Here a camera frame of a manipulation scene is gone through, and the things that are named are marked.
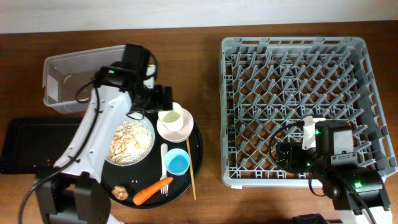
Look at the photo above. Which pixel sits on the wooden chopstick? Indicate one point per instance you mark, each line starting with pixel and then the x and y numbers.
pixel 191 170

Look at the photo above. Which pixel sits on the white plastic fork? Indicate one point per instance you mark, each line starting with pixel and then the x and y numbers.
pixel 163 150

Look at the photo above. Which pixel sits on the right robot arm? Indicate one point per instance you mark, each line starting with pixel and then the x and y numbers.
pixel 327 154

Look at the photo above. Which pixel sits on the grey plate with food scraps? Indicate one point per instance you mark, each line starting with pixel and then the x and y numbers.
pixel 133 140

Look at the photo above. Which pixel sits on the brown walnut shell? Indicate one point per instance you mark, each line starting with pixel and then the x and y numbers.
pixel 120 192

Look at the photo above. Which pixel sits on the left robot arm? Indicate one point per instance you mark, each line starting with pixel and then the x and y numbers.
pixel 73 192

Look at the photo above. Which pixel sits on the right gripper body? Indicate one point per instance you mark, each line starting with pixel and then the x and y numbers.
pixel 300 159

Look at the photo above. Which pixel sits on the orange carrot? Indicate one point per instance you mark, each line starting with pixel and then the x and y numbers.
pixel 148 192

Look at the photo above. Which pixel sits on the blue cup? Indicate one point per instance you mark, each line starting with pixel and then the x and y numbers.
pixel 177 161

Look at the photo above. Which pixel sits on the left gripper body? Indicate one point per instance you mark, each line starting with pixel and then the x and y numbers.
pixel 153 99

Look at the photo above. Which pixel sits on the grey dishwasher rack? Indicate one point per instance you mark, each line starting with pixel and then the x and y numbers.
pixel 268 82

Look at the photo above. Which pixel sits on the pink bowl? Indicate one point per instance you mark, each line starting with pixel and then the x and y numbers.
pixel 180 135

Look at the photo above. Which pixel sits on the clear plastic bin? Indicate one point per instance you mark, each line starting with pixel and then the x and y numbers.
pixel 65 74

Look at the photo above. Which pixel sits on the black rectangular tray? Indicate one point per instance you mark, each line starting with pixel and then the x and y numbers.
pixel 33 144

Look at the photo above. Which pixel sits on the cream white cup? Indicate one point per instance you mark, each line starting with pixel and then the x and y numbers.
pixel 173 119

